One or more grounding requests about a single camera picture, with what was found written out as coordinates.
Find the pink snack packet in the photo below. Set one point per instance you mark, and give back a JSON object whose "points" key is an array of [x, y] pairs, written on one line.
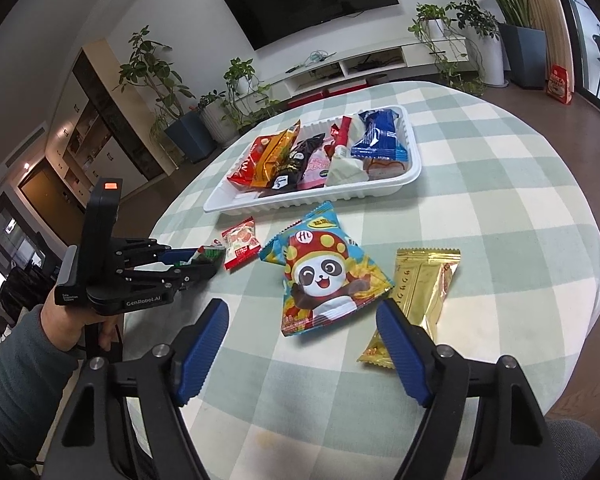
{"points": [[315, 172]]}

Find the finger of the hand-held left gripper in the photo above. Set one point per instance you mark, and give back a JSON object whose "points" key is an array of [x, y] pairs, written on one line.
{"points": [[155, 252], [180, 275]]}

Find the blue wafer packet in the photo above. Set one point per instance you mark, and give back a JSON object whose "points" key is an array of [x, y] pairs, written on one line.
{"points": [[380, 137]]}

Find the person's left hand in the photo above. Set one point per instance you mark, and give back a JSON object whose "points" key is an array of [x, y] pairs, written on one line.
{"points": [[65, 327]]}

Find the gold snack packet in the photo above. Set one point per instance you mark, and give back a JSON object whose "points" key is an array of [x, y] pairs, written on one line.
{"points": [[420, 290]]}

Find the grey office chair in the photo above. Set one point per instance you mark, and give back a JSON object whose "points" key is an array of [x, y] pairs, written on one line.
{"points": [[565, 445]]}

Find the bushy plant in tall white pot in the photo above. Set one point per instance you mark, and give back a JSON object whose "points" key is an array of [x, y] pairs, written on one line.
{"points": [[492, 60]]}

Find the brown door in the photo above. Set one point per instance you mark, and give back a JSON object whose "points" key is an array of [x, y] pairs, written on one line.
{"points": [[50, 192]]}

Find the panda print snack packet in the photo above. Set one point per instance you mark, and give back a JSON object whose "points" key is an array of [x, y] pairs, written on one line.
{"points": [[325, 275]]}

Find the small red fruit-print packet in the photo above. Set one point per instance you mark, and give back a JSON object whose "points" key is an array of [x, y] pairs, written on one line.
{"points": [[240, 242]]}

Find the person's left forearm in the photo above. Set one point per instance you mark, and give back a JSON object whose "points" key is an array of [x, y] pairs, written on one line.
{"points": [[15, 385]]}

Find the trailing plant in white pot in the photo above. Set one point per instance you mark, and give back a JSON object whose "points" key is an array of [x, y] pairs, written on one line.
{"points": [[435, 27]]}

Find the red paper bag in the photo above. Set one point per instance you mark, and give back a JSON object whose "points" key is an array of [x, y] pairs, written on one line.
{"points": [[560, 85]]}

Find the small plant in ribbed pot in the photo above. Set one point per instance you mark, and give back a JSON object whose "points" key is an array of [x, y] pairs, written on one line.
{"points": [[220, 122]]}

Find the red snack packet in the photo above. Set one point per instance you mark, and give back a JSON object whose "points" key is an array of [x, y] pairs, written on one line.
{"points": [[242, 170]]}

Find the black cookie packet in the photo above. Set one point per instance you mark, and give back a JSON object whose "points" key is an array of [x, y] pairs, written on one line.
{"points": [[297, 160]]}

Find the white television cabinet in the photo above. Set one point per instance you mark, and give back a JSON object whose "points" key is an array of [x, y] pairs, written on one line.
{"points": [[380, 52]]}

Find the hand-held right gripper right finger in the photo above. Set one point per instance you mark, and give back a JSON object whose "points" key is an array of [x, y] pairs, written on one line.
{"points": [[400, 355]]}

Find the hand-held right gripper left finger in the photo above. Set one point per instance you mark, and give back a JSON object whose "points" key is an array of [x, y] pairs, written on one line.
{"points": [[202, 350]]}

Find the white plastic tray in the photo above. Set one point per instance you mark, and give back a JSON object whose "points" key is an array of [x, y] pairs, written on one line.
{"points": [[280, 202]]}

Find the tall plant in blue pot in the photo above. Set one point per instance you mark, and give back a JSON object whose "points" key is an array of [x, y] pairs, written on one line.
{"points": [[190, 135]]}

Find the dark shelving unit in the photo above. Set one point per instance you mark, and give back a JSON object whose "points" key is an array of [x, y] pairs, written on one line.
{"points": [[115, 115]]}

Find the wooden slatted panel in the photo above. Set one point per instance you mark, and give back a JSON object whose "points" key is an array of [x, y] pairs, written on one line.
{"points": [[550, 10]]}

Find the large-leaf plant in grey pot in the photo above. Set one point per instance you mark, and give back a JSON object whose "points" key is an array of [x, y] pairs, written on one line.
{"points": [[525, 55]]}

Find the green snack packet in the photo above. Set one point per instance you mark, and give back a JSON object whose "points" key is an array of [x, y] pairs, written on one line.
{"points": [[210, 255]]}

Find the trailing plant on stand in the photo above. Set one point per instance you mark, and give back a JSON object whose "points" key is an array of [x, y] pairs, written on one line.
{"points": [[240, 70]]}

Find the large white snack bag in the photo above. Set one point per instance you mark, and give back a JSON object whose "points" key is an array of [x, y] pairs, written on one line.
{"points": [[345, 172]]}

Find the small orange white snack packet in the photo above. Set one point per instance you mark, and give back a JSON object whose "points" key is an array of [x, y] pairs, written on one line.
{"points": [[387, 167]]}

